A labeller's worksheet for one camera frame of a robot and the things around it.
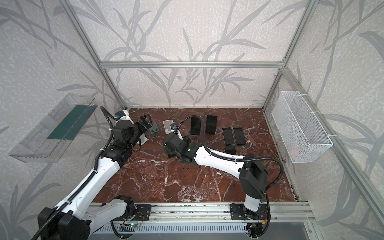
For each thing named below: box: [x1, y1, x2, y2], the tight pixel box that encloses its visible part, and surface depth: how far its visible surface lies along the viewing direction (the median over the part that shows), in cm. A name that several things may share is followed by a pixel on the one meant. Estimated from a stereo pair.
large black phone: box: [222, 127, 236, 146], surface depth 105 cm
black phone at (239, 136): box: [233, 127, 246, 146], surface depth 107 cm
